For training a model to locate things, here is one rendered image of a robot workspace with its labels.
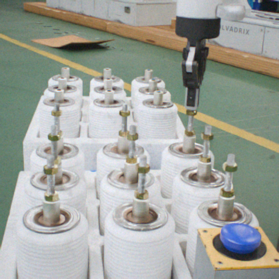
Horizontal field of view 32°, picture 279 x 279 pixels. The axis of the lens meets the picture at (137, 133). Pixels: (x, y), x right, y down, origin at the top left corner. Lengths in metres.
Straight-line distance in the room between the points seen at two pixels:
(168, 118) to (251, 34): 1.86
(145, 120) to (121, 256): 0.55
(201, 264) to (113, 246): 0.17
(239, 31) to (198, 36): 2.22
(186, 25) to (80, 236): 0.38
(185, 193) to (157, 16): 3.26
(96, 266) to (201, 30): 0.40
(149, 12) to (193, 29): 3.11
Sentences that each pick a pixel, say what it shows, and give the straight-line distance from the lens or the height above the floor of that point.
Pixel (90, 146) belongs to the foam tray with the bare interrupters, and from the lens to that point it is 1.11.
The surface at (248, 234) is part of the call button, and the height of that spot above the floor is 0.33.
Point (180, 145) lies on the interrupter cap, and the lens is 0.91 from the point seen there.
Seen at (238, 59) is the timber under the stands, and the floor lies 0.05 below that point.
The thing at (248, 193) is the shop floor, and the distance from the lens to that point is 1.34.
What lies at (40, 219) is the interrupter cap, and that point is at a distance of 0.66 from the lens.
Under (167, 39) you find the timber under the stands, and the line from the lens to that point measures 3.41.
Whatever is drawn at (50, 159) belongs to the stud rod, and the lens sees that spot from 0.62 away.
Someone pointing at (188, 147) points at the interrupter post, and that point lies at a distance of 0.88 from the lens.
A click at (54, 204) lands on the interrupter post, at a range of 0.64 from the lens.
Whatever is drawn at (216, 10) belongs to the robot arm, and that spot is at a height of 0.51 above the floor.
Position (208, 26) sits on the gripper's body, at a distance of 0.80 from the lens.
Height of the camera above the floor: 0.58
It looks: 20 degrees down
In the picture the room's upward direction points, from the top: 3 degrees clockwise
